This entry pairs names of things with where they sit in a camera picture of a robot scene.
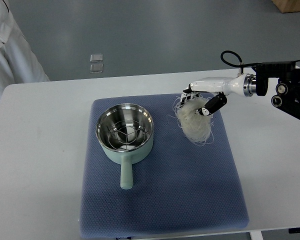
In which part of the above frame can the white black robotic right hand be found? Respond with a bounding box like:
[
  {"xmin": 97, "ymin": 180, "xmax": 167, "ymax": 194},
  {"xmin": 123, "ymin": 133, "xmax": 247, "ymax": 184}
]
[{"xmin": 180, "ymin": 74, "xmax": 256, "ymax": 116}]

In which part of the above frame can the white vermicelli nest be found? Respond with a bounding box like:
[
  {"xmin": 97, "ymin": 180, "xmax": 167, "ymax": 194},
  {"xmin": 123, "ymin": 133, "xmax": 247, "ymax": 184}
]
[{"xmin": 171, "ymin": 94, "xmax": 215, "ymax": 147}]

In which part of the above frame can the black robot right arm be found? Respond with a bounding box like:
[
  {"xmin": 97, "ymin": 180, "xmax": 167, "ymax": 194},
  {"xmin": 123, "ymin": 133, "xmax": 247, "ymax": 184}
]
[{"xmin": 220, "ymin": 50, "xmax": 300, "ymax": 120}]

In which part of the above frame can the mint green steel pot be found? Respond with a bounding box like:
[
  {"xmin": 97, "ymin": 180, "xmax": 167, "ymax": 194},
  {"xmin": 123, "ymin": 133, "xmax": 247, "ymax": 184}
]
[{"xmin": 95, "ymin": 103, "xmax": 154, "ymax": 190}]

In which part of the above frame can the wooden box corner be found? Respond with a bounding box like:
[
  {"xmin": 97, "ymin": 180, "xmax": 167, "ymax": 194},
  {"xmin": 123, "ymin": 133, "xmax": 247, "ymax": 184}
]
[{"xmin": 272, "ymin": 0, "xmax": 300, "ymax": 13}]

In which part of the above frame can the blue textured mat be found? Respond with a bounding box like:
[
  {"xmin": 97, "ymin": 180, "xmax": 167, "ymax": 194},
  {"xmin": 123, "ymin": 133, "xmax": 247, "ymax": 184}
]
[{"xmin": 79, "ymin": 93, "xmax": 249, "ymax": 238}]

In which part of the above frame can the upper floor metal plate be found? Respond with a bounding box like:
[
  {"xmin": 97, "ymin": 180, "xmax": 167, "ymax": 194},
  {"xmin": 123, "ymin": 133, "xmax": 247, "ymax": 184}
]
[{"xmin": 90, "ymin": 53, "xmax": 103, "ymax": 63}]

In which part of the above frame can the person in white clothing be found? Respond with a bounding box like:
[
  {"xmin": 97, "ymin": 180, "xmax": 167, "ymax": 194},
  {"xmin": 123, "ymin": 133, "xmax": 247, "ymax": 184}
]
[{"xmin": 0, "ymin": 0, "xmax": 49, "ymax": 99}]

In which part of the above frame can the wire steaming rack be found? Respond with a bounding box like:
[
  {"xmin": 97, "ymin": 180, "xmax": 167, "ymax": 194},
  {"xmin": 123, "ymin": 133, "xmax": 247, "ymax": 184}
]
[{"xmin": 107, "ymin": 120, "xmax": 147, "ymax": 151}]

